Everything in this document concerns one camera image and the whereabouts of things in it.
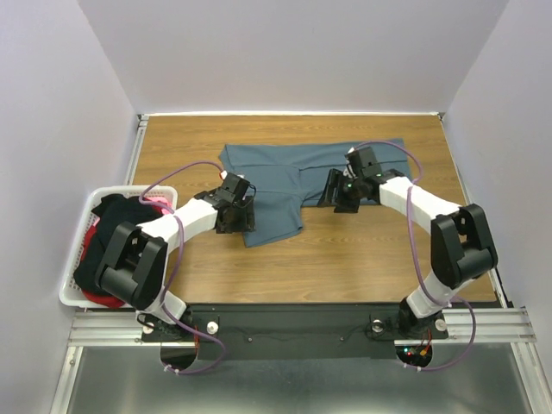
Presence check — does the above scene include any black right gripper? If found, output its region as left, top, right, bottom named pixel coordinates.
left=316, top=167, right=363, bottom=213

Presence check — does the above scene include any blue-grey t-shirt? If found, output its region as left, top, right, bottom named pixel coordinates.
left=216, top=136, right=411, bottom=249

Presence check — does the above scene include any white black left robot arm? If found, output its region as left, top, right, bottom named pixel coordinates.
left=95, top=187, right=255, bottom=341

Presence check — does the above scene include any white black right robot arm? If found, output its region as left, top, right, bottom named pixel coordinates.
left=317, top=169, right=499, bottom=336

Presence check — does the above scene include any black t-shirt in basket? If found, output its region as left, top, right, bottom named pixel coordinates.
left=73, top=194, right=167, bottom=309

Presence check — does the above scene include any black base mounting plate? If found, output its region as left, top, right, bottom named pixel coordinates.
left=137, top=303, right=449, bottom=372

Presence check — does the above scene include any red t-shirt in basket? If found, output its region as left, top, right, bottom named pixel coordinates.
left=79, top=225, right=124, bottom=309

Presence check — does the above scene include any white plastic laundry basket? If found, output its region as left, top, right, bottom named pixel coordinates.
left=59, top=185, right=178, bottom=309

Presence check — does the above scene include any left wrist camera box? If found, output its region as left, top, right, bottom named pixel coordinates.
left=216, top=171, right=250, bottom=204

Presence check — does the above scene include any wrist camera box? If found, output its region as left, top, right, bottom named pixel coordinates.
left=216, top=171, right=250, bottom=204
left=344, top=147, right=382, bottom=178

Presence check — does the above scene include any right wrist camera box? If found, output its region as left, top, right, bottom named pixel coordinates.
left=344, top=147, right=382, bottom=178

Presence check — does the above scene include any aluminium left side rail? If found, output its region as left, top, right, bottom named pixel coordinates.
left=123, top=114, right=150, bottom=185

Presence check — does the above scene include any aluminium front frame rail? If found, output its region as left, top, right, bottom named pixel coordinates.
left=68, top=308, right=536, bottom=347

